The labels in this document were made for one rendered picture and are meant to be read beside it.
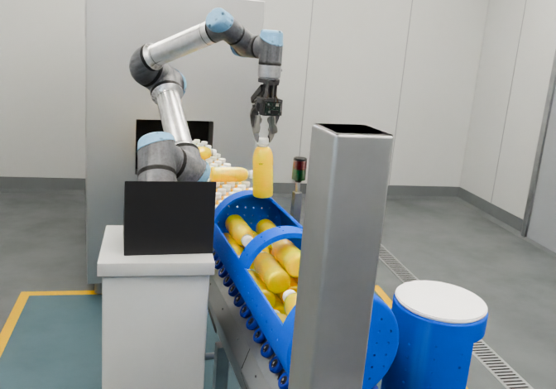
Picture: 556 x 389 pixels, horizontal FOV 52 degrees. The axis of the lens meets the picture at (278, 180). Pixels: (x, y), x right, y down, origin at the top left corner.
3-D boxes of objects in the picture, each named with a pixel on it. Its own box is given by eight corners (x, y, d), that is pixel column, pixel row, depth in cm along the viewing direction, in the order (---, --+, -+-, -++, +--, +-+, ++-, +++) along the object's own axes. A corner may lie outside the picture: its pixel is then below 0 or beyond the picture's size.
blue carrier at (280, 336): (279, 409, 130) (298, 293, 124) (203, 261, 210) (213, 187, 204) (388, 401, 140) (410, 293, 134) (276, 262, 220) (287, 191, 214)
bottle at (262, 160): (254, 192, 202) (254, 141, 197) (274, 193, 201) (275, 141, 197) (251, 198, 196) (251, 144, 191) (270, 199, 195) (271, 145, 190)
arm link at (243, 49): (227, 23, 189) (251, 24, 182) (247, 40, 197) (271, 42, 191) (218, 44, 188) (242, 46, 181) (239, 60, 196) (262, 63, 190)
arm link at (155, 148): (128, 174, 173) (127, 136, 179) (160, 188, 183) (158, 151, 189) (157, 160, 167) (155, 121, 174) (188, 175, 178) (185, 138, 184)
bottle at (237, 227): (227, 234, 209) (240, 253, 192) (222, 217, 206) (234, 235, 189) (245, 228, 210) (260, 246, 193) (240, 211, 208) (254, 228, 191)
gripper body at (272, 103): (260, 117, 184) (262, 79, 181) (252, 113, 191) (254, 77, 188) (282, 117, 186) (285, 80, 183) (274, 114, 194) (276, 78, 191)
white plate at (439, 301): (428, 324, 159) (427, 328, 160) (507, 315, 169) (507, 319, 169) (379, 283, 184) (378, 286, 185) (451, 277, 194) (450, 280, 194)
